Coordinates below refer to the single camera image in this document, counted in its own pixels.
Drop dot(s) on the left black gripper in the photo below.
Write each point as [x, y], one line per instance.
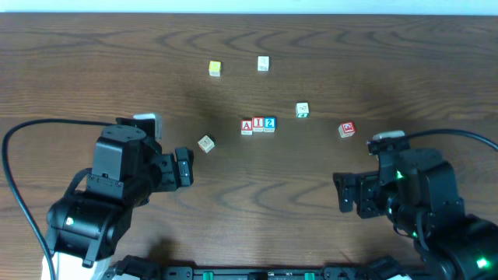
[183, 167]

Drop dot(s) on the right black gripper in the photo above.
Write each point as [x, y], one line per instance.
[345, 191]

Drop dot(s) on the red letter A block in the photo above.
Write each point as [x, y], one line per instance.
[246, 127]

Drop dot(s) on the red letter I block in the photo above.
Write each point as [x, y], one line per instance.
[258, 124]

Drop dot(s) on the white green-sided block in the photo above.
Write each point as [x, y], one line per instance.
[302, 110]

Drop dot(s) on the blue number 2 block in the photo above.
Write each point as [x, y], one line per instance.
[269, 124]

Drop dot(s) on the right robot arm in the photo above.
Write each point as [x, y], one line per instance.
[468, 251]

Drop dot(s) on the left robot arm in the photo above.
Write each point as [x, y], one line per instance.
[84, 229]

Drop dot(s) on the plain wooden block tilted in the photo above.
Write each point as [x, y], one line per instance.
[206, 144]

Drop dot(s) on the red block right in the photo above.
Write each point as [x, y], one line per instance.
[347, 129]

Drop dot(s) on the yellow wooden block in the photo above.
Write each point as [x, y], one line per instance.
[215, 68]

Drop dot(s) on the white block top centre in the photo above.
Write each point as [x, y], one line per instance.
[263, 63]

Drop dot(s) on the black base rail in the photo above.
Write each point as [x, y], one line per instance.
[385, 268]

